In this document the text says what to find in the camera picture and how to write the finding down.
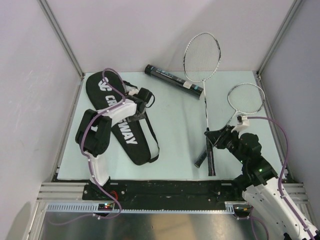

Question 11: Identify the aluminium corner post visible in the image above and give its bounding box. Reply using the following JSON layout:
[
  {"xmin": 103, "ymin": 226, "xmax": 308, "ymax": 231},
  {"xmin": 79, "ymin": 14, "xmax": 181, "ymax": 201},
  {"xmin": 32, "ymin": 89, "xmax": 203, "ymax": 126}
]
[
  {"xmin": 37, "ymin": 0, "xmax": 84, "ymax": 79},
  {"xmin": 256, "ymin": 0, "xmax": 306, "ymax": 77}
]

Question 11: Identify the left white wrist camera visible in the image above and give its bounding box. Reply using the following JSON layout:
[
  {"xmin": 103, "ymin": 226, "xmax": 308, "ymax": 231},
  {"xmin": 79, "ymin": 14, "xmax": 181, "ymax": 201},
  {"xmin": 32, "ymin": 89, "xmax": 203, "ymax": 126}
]
[{"xmin": 127, "ymin": 88, "xmax": 139, "ymax": 96}]

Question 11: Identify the left aluminium corner post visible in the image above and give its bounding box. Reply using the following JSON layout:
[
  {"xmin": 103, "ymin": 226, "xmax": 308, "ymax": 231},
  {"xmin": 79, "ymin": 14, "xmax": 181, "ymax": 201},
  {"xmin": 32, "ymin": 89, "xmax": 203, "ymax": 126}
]
[{"xmin": 37, "ymin": 0, "xmax": 84, "ymax": 79}]

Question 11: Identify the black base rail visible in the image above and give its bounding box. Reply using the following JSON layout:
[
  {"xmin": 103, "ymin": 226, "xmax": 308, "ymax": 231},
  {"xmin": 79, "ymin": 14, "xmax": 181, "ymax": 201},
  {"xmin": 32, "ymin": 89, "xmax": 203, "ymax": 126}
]
[{"xmin": 82, "ymin": 179, "xmax": 244, "ymax": 210}]

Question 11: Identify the right aluminium corner post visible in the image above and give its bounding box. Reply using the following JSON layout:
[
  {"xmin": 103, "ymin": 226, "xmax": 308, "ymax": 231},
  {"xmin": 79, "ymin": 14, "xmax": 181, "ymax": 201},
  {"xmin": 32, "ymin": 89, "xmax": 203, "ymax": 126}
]
[{"xmin": 256, "ymin": 0, "xmax": 306, "ymax": 77}]

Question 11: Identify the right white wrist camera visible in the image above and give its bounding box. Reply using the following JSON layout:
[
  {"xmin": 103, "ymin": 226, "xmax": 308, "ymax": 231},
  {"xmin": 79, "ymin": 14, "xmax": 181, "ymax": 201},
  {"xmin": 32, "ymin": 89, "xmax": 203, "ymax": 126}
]
[{"xmin": 231, "ymin": 114, "xmax": 250, "ymax": 133}]

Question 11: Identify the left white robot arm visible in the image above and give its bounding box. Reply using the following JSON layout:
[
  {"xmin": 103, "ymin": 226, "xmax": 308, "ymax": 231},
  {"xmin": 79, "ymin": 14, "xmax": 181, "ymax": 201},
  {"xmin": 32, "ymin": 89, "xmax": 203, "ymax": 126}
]
[{"xmin": 75, "ymin": 88, "xmax": 159, "ymax": 200}]

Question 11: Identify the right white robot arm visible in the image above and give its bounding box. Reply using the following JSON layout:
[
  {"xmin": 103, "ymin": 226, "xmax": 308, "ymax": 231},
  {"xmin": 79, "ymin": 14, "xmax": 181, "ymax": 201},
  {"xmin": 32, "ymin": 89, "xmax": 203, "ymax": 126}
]
[{"xmin": 204, "ymin": 125, "xmax": 320, "ymax": 240}]

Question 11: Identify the black racket bag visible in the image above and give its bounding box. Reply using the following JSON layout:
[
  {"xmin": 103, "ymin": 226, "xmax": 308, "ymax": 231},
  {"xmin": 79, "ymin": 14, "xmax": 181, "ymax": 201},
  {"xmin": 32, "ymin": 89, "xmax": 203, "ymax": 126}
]
[{"xmin": 85, "ymin": 71, "xmax": 160, "ymax": 166}]

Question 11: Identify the black shuttlecock tube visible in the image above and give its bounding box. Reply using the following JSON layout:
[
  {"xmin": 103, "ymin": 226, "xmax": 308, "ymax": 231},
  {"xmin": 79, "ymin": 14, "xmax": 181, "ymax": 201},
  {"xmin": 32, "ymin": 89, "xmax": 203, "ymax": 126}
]
[{"xmin": 144, "ymin": 64, "xmax": 204, "ymax": 99}]

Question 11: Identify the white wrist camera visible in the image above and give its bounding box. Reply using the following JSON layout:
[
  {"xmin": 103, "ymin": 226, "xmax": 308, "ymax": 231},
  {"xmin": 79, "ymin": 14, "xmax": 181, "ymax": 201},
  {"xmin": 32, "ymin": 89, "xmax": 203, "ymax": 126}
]
[
  {"xmin": 231, "ymin": 114, "xmax": 250, "ymax": 133},
  {"xmin": 127, "ymin": 88, "xmax": 139, "ymax": 96}
]

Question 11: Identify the white slotted cable duct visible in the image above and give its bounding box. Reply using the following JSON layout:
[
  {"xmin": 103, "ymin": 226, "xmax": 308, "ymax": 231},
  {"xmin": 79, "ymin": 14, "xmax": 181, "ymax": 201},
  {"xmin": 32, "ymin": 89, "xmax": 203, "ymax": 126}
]
[{"xmin": 46, "ymin": 202, "xmax": 235, "ymax": 214}]

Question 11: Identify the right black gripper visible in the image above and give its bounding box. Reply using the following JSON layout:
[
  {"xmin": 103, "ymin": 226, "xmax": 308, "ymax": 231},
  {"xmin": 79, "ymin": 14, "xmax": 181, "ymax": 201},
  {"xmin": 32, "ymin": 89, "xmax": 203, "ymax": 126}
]
[{"xmin": 204, "ymin": 124, "xmax": 247, "ymax": 164}]

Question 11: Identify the white badminton racket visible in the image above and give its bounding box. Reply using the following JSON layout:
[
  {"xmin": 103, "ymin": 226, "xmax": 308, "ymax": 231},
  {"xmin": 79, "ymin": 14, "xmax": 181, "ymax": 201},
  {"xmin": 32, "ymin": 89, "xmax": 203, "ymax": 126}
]
[
  {"xmin": 183, "ymin": 31, "xmax": 222, "ymax": 177},
  {"xmin": 194, "ymin": 83, "xmax": 265, "ymax": 169}
]

